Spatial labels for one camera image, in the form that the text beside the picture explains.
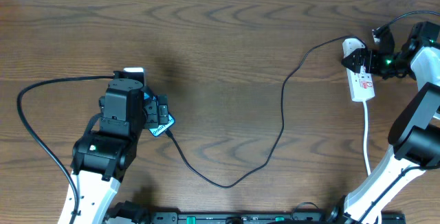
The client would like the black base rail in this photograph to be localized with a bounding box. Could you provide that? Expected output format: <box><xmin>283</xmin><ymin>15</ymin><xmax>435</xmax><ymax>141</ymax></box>
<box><xmin>106</xmin><ymin>201</ymin><xmax>406</xmax><ymax>224</ymax></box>

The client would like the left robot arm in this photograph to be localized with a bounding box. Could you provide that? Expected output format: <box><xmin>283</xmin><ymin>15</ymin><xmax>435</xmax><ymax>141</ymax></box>
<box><xmin>58</xmin><ymin>67</ymin><xmax>175</xmax><ymax>223</ymax></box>

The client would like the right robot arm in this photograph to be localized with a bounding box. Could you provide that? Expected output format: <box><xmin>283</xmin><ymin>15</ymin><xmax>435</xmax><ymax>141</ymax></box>
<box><xmin>327</xmin><ymin>21</ymin><xmax>439</xmax><ymax>223</ymax></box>

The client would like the white power strip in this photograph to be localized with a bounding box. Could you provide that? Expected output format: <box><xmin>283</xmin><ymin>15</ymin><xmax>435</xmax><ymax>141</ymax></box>
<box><xmin>343</xmin><ymin>49</ymin><xmax>376</xmax><ymax>103</ymax></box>

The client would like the black USB charging cable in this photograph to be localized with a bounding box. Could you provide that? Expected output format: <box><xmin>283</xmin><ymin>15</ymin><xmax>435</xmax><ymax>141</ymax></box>
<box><xmin>164</xmin><ymin>35</ymin><xmax>365</xmax><ymax>189</ymax></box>

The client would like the white USB charger plug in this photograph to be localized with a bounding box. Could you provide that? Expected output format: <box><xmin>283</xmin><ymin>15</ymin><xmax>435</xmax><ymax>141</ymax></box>
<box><xmin>342</xmin><ymin>38</ymin><xmax>366</xmax><ymax>58</ymax></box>

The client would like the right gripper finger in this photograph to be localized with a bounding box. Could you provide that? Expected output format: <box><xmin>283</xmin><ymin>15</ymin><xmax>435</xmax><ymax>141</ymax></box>
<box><xmin>341</xmin><ymin>48</ymin><xmax>366</xmax><ymax>65</ymax></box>
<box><xmin>343</xmin><ymin>60</ymin><xmax>364</xmax><ymax>74</ymax></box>

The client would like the blue Galaxy smartphone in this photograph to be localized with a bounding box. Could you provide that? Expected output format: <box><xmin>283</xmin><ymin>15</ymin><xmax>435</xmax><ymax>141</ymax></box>
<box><xmin>142</xmin><ymin>91</ymin><xmax>176</xmax><ymax>138</ymax></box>

